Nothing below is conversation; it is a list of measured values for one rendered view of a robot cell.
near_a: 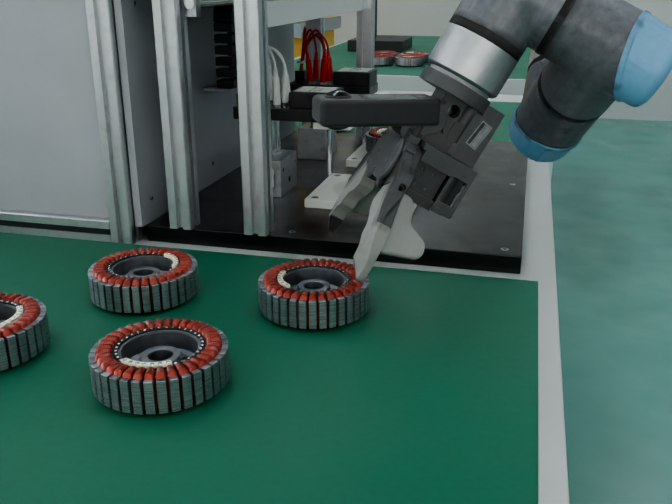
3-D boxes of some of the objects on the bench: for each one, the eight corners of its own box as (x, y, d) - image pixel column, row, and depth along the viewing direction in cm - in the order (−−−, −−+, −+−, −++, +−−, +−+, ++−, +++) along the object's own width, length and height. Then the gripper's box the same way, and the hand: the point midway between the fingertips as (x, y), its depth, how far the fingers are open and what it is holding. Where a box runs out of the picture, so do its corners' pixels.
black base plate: (527, 154, 144) (528, 142, 143) (520, 274, 86) (521, 256, 85) (294, 141, 155) (294, 130, 154) (147, 241, 97) (146, 224, 96)
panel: (296, 130, 155) (293, -24, 144) (143, 227, 95) (119, -24, 84) (291, 129, 155) (287, -24, 145) (135, 226, 95) (110, -24, 85)
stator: (124, 347, 68) (119, 310, 67) (243, 354, 67) (242, 317, 66) (69, 415, 58) (62, 372, 57) (209, 424, 57) (206, 381, 55)
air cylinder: (336, 151, 136) (336, 120, 134) (325, 160, 129) (325, 128, 128) (309, 149, 137) (309, 119, 136) (297, 158, 131) (297, 127, 129)
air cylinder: (297, 184, 114) (296, 149, 112) (282, 197, 107) (281, 160, 106) (266, 182, 115) (265, 147, 114) (249, 195, 109) (247, 158, 107)
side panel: (143, 237, 98) (118, -25, 87) (132, 245, 95) (105, -25, 84) (-39, 221, 104) (-83, -25, 93) (-54, 228, 101) (-102, -25, 90)
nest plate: (427, 186, 113) (427, 178, 113) (412, 215, 100) (412, 206, 99) (331, 180, 117) (331, 172, 116) (304, 207, 103) (304, 198, 103)
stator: (356, 284, 82) (356, 252, 81) (380, 328, 72) (381, 293, 71) (254, 291, 80) (253, 259, 79) (264, 337, 70) (263, 301, 69)
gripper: (543, 128, 63) (423, 320, 68) (465, 94, 82) (374, 247, 86) (463, 78, 61) (342, 282, 65) (400, 55, 79) (309, 215, 83)
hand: (336, 252), depth 75 cm, fingers open, 14 cm apart
